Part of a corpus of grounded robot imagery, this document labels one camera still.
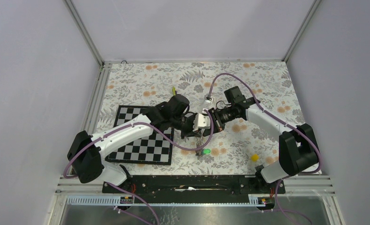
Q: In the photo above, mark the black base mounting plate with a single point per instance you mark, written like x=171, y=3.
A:
x=206, y=188

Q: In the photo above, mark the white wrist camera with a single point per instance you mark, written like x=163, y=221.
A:
x=202, y=120
x=209, y=102

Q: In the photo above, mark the green key tag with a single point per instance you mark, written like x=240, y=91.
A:
x=206, y=151

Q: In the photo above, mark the black white chessboard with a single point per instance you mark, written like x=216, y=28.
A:
x=153, y=149

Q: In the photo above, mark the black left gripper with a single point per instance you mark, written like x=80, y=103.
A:
x=190, y=133

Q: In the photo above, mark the grey slotted cable duct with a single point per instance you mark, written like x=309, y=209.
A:
x=129, y=201

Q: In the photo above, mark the yellow cube block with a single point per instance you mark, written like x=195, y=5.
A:
x=254, y=157

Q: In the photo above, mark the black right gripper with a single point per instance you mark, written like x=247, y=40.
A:
x=217, y=124

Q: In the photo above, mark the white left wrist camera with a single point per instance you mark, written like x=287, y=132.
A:
x=202, y=120

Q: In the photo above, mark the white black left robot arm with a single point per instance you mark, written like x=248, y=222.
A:
x=87, y=153

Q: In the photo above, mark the floral patterned table mat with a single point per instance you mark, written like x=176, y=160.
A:
x=148, y=84

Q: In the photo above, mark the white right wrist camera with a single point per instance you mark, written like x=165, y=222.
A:
x=209, y=102

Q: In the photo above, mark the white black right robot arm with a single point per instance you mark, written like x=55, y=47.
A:
x=297, y=143

